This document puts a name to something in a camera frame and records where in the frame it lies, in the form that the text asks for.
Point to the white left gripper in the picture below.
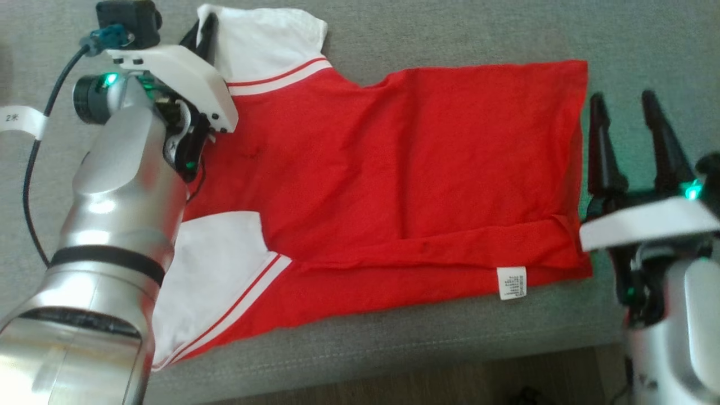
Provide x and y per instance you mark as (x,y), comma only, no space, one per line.
(185,79)

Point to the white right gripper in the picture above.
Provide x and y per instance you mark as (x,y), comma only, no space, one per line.
(647,222)

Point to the red and white jersey shirt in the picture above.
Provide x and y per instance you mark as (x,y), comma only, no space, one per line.
(394,169)

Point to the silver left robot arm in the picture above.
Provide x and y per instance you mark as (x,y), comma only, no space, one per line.
(112,214)

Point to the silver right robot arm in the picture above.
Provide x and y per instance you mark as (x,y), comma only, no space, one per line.
(686,337)

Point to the large grey fabric sofa chaise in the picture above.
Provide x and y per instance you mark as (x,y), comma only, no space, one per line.
(450,34)

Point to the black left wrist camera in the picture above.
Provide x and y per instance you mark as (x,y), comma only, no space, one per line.
(129,19)

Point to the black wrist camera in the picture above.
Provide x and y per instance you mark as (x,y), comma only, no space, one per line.
(711,169)
(129,19)

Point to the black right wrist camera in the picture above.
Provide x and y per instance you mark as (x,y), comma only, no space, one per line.
(711,169)

